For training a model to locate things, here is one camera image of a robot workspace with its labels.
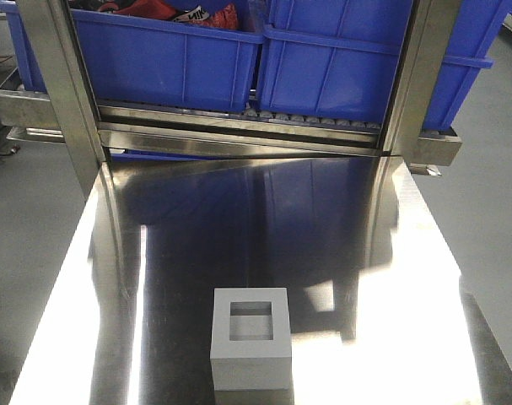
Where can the blue bin with red items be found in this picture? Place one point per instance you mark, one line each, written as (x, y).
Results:
(155, 62)

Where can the gray hollow cube base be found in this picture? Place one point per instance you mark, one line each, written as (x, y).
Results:
(251, 348)

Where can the stainless steel roller rack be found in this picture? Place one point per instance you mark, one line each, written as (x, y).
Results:
(69, 113)

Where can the red and black packaged items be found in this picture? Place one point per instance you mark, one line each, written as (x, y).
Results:
(226, 18)

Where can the blue plastic bin right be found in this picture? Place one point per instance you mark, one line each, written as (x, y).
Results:
(338, 59)

